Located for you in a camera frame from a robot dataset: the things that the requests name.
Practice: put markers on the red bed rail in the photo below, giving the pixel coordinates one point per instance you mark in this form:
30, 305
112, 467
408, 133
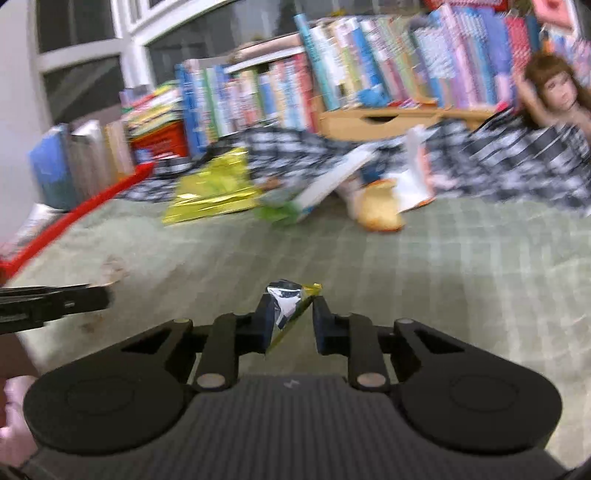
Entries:
69, 217

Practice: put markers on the red plastic basket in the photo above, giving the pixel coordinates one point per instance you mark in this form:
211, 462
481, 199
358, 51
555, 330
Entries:
161, 141

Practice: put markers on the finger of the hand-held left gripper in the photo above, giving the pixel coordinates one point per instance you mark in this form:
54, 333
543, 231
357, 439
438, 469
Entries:
87, 302
46, 290

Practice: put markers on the blue yarn ball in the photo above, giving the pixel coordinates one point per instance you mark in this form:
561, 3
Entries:
375, 97

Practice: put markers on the row of blue green books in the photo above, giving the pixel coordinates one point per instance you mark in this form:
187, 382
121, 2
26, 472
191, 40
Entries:
244, 101

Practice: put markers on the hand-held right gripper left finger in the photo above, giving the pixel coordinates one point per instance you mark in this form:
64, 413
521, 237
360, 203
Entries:
266, 325

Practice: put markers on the white blue carton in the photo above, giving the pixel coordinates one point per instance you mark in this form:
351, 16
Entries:
330, 180

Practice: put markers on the black white plaid blanket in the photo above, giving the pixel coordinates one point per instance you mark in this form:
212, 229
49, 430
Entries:
508, 157

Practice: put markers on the row of pale spine books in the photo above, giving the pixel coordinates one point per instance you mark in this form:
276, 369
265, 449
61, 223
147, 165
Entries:
78, 161

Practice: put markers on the yellow green foil snack bag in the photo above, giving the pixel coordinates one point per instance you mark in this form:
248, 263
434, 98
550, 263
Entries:
212, 189

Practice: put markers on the wooden drawer organizer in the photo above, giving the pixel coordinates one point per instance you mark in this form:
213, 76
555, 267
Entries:
360, 121

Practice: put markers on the paper magazine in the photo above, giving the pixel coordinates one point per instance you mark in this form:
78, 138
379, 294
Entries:
27, 228

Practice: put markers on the brown haired doll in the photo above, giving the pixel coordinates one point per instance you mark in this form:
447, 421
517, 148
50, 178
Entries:
554, 87

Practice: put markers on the row of blue pink books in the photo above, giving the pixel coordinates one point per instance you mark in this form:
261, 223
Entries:
475, 50

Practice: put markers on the pink box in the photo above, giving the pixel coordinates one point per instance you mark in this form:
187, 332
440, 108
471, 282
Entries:
554, 11

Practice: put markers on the large orange peel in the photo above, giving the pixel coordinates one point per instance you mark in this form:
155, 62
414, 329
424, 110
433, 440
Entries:
378, 207

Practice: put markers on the green striped bed sheet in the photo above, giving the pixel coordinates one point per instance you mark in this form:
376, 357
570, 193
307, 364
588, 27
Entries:
415, 277

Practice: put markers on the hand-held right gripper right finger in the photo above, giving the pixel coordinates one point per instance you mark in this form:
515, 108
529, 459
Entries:
322, 325

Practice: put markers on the green plastic wrapper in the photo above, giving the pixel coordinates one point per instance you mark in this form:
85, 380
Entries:
277, 213

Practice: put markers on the white framed window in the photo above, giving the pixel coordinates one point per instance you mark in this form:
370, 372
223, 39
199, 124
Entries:
78, 55

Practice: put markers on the stack of flat-lying books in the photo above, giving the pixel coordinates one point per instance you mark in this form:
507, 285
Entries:
154, 108

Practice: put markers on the yellow silver foil wrapper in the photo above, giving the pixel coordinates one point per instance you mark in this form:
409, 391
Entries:
288, 304

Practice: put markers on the person's pink clothing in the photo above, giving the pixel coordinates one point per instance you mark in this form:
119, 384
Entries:
18, 424

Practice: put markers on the row of tall picture books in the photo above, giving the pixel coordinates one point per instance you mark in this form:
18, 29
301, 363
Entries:
355, 55

